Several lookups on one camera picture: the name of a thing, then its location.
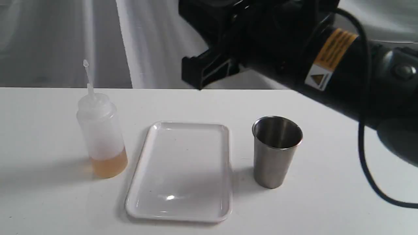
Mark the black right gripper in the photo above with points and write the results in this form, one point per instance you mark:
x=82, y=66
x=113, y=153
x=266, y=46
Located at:
x=241, y=32

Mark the clear plastic squeeze bottle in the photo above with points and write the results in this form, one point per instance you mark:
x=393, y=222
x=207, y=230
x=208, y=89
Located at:
x=98, y=119

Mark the stainless steel cup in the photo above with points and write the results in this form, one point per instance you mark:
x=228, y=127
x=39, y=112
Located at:
x=275, y=142

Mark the grey fabric backdrop curtain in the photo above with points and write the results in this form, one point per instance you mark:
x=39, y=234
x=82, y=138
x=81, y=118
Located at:
x=129, y=44

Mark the white rectangular plastic tray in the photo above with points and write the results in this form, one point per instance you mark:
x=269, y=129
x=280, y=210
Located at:
x=183, y=174

